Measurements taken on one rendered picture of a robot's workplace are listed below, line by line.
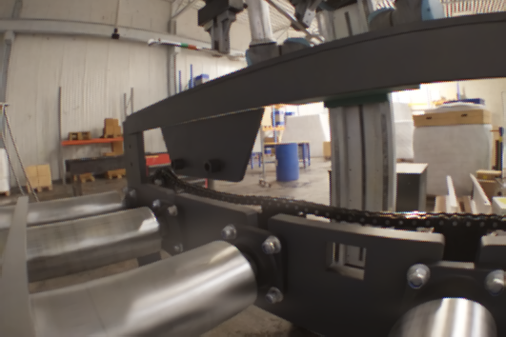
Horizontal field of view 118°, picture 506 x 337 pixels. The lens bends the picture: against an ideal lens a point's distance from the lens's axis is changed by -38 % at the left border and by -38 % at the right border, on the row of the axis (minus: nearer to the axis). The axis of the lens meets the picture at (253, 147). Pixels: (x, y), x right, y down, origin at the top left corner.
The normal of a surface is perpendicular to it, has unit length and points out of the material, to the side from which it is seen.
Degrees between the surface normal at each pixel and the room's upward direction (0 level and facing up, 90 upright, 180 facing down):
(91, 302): 25
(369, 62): 90
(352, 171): 90
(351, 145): 90
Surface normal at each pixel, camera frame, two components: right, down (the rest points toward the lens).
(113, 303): 0.31, -0.87
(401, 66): -0.69, 0.07
